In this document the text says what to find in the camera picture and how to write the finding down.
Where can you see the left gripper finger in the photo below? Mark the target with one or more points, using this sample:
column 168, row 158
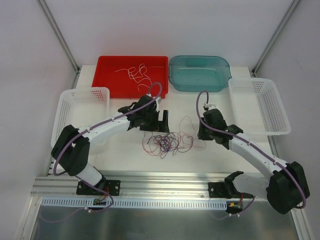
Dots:
column 165, row 117
column 160, row 127

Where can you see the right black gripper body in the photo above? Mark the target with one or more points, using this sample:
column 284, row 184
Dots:
column 204, row 133

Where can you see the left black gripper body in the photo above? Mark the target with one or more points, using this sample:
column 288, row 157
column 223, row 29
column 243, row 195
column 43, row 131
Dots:
column 155, row 124

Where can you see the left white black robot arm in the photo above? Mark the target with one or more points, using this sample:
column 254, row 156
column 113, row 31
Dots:
column 73, row 146

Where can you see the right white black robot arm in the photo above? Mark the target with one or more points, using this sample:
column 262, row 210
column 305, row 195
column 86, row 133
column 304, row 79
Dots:
column 285, row 185

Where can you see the teal translucent plastic tub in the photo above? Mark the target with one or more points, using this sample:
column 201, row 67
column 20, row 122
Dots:
column 195, row 73

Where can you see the red plastic tray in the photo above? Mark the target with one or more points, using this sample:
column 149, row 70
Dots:
column 129, row 77

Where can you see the right white perforated basket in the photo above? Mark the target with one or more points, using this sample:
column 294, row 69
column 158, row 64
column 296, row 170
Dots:
column 257, row 107

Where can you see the white perforated basket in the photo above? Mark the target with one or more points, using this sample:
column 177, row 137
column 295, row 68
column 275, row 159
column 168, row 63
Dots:
column 80, row 107
column 257, row 107

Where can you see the left white perforated basket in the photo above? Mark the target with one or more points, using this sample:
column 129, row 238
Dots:
column 80, row 107

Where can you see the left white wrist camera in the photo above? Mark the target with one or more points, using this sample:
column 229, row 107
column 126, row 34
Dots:
column 154, row 99

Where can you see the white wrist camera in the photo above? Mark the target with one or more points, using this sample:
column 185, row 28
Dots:
column 207, row 106
column 154, row 99

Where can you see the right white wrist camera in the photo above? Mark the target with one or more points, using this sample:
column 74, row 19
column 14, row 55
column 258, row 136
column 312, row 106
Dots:
column 207, row 106

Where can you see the aluminium mounting rail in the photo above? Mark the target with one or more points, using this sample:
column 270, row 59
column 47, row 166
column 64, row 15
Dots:
column 134, row 184

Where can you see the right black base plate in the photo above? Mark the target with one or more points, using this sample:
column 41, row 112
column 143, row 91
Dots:
column 222, row 190

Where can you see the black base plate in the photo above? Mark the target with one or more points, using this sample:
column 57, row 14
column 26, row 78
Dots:
column 222, row 190
column 112, row 187

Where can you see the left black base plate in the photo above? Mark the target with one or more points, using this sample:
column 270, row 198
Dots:
column 112, row 187

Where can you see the white slotted cable duct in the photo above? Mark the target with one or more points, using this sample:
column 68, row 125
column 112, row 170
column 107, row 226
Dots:
column 90, row 202

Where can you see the left aluminium frame post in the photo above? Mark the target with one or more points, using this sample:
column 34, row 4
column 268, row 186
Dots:
column 58, row 34

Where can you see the aluminium frame post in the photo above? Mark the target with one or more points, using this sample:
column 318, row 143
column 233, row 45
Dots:
column 58, row 34
column 274, row 37

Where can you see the right aluminium frame post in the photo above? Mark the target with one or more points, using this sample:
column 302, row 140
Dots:
column 274, row 37

